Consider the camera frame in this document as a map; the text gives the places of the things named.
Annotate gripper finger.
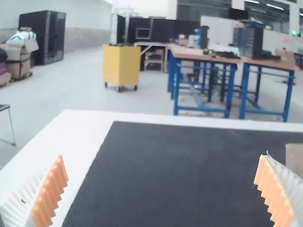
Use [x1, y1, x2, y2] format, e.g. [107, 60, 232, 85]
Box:
[0, 154, 69, 227]
[253, 151, 303, 227]

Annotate cardboard box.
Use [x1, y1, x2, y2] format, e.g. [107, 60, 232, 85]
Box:
[285, 143, 303, 178]

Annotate black mat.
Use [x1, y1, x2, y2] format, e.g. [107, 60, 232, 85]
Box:
[62, 121, 303, 227]

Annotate blue workbench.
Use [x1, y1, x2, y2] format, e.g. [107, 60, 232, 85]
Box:
[238, 56, 299, 122]
[167, 45, 241, 119]

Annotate stacked brown cartons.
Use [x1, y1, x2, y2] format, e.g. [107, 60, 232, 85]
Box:
[4, 26, 40, 80]

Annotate black drawer organizer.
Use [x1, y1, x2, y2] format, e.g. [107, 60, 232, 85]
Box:
[232, 23, 264, 60]

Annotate yellow wheeled cart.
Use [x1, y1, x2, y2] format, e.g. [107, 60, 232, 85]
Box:
[102, 44, 142, 93]

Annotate black cabinet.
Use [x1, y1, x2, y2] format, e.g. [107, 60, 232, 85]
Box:
[18, 10, 67, 66]

